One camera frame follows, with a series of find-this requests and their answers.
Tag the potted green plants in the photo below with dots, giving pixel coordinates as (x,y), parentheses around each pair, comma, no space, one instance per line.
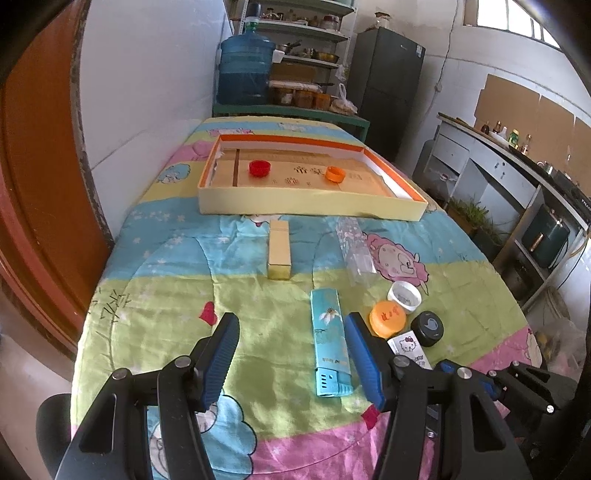
(475,217)

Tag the dark green air fryer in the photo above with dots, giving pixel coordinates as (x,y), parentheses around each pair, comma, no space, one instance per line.
(545,235)

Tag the amber plastic jar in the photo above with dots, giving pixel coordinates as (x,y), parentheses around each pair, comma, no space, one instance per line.
(304,98)
(282,97)
(323,100)

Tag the row of condiment bottles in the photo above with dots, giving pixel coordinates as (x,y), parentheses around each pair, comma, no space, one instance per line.
(508,138)

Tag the small orange bottle cap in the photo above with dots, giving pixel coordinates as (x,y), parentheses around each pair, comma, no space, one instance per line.
(335,174)

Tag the plastic bag of food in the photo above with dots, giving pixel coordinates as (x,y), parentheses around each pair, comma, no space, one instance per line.
(344,104)

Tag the gold rectangular box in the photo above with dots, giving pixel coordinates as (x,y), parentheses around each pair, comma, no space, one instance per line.
(278,251)

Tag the brown cardboard box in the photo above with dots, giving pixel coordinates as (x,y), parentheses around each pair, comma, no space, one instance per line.
(293,72)

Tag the black round lid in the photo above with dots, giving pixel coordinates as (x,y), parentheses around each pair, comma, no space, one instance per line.
(427,327)

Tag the teal flower-print box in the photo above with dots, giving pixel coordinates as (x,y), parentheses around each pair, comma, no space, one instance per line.
(328,341)

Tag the metal shelf rack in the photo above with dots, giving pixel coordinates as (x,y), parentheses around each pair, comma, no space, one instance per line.
(332,39)

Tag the window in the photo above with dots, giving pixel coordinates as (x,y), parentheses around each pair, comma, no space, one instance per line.
(508,18)

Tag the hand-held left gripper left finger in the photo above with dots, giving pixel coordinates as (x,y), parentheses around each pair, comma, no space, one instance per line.
(221,364)

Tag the brown cardboard sheet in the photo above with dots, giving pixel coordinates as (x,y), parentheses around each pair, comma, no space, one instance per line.
(582,138)
(556,122)
(508,104)

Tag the white cartoon-print box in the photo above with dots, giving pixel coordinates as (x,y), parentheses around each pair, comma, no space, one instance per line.
(408,348)

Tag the clear plastic box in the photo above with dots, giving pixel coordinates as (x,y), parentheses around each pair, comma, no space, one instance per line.
(355,254)

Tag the white bottle cap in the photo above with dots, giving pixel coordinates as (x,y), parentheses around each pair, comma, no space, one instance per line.
(405,295)

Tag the blue water jug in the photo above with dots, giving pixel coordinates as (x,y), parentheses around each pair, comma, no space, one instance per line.
(244,69)

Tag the white plastic sack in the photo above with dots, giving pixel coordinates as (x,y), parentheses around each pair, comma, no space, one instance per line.
(561,332)

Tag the wide orange lid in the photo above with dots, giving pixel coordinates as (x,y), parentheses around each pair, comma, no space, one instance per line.
(388,318)

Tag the grey kitchen counter cabinet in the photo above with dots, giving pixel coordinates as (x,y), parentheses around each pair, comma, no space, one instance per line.
(489,180)

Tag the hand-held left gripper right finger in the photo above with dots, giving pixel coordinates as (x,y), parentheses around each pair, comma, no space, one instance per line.
(364,360)

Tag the colourful cartoon sheep blanket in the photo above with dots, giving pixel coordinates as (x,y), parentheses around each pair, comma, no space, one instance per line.
(161,300)

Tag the orange wooden door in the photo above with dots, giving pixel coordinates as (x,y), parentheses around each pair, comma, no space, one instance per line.
(41,184)

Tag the black chair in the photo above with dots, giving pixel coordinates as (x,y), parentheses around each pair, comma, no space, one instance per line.
(53,429)

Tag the yellow and orange cardboard tray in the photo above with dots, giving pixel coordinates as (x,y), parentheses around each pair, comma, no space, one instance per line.
(295,207)

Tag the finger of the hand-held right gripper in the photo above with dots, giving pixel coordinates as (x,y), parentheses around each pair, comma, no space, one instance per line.
(526,385)

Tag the brass bowl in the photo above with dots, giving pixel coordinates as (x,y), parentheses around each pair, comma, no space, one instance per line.
(326,57)

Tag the red bottle cap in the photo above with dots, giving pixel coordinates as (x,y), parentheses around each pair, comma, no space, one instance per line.
(259,168)

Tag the dark green refrigerator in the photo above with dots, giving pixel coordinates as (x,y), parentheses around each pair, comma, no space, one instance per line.
(388,87)

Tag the green wooden bench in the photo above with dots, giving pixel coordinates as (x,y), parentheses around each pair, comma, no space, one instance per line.
(277,110)

